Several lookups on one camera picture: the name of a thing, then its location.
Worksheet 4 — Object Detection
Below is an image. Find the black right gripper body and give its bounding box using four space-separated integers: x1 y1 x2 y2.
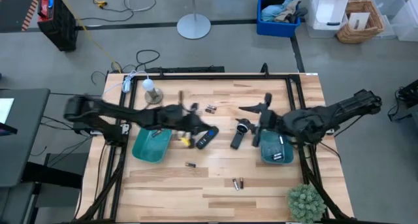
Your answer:
259 92 282 135

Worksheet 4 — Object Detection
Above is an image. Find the green potted plant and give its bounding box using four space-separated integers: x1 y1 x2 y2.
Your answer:
287 183 327 224

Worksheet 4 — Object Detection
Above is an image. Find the blue plastic bin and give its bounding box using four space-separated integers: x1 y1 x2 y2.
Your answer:
257 0 300 38

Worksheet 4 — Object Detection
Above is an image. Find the grey desk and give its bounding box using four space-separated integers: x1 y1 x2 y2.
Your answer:
0 88 51 188

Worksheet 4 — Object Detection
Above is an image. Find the round grey stand base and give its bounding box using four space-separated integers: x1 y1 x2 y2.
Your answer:
176 0 212 40

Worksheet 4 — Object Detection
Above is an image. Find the beige cloth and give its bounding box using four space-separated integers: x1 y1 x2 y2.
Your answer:
276 0 308 24

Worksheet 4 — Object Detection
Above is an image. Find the black floor cable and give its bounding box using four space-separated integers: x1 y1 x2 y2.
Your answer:
80 5 138 23

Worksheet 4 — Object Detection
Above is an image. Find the black red-topped equipment case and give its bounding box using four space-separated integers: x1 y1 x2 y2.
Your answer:
37 0 79 52

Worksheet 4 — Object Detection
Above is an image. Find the yellow cable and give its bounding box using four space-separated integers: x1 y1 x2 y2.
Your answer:
55 0 122 74

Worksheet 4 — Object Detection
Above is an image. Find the white floor cable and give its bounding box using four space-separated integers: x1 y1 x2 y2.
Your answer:
123 0 160 12

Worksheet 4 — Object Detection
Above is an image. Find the black power strip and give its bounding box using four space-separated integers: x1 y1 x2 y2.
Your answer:
145 65 225 74

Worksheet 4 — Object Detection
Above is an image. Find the black aluminium table frame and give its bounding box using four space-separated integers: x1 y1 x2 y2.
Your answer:
73 72 353 224

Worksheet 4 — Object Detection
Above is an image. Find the black remote control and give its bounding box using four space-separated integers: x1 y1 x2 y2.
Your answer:
195 125 219 150

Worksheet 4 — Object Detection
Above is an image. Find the clear plastic bin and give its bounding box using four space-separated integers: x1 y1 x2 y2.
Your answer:
372 0 408 39
390 0 418 42

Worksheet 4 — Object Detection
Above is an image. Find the white lamp cord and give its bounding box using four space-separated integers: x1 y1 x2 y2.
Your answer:
103 70 150 94

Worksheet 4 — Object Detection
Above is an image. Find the round-faced device on black stand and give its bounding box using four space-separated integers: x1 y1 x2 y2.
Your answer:
229 118 252 150

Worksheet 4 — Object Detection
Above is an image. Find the black ramp with striped edge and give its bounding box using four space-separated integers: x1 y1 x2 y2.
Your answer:
0 0 42 32

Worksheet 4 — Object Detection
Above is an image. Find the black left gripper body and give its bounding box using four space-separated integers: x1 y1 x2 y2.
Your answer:
156 103 205 135

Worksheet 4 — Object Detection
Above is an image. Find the light blue cloth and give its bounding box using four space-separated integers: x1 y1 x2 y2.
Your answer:
261 3 285 22

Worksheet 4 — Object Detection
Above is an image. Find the white plastic bin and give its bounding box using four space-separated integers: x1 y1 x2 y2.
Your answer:
305 0 351 39

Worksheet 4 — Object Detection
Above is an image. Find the wicker basket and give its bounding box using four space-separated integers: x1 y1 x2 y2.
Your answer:
336 0 385 44

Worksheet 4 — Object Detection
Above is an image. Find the table lamp with round bulb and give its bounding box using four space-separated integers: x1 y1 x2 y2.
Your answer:
141 78 164 105

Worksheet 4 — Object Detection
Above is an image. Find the teal plastic bin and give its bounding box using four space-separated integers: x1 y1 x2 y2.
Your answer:
131 127 173 165
259 129 295 165

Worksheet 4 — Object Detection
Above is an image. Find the white card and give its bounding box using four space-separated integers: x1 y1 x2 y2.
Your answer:
348 11 371 31

